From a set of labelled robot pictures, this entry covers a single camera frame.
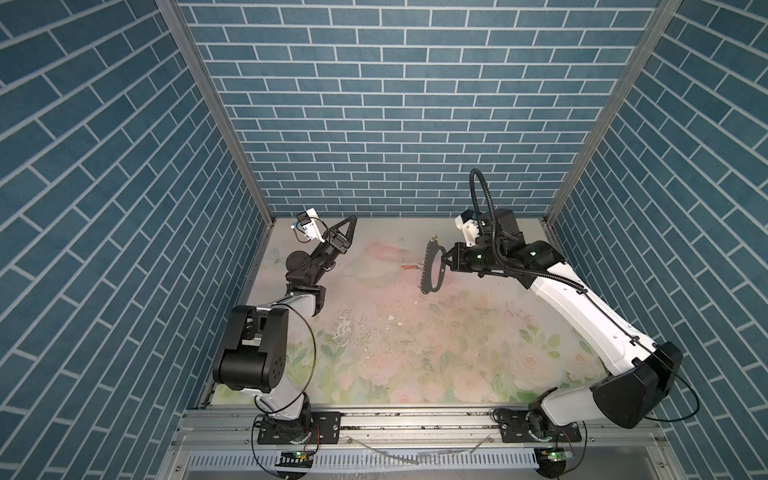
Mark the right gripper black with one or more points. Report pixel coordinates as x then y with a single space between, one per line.
458 261

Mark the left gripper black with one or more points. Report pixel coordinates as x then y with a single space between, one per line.
340 246

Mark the key with red tag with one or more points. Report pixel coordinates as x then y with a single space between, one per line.
416 266

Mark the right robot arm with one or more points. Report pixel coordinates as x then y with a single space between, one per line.
640 372

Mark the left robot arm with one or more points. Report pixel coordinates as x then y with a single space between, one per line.
252 355

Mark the right green circuit board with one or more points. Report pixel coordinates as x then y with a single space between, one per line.
552 455

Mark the green circuit board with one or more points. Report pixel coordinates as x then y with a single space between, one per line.
552 455
295 459

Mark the left green circuit board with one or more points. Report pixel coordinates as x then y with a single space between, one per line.
295 459

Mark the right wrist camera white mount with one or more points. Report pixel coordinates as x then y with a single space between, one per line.
468 224

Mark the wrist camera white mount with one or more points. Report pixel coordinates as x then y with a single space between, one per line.
307 226
468 224

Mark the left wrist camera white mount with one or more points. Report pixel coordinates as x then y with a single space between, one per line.
307 226

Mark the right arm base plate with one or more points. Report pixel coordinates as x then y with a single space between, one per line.
519 426

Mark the white slotted cable duct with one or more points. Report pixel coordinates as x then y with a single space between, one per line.
364 460

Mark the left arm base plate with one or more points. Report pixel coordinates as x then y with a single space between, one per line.
320 427

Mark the aluminium front rail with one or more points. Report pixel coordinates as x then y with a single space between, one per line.
606 451

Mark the left corner aluminium post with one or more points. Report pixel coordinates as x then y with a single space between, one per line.
180 31

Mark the corner aluminium post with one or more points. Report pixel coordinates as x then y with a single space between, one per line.
180 31
658 22

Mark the right corner aluminium post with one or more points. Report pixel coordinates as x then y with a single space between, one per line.
658 22

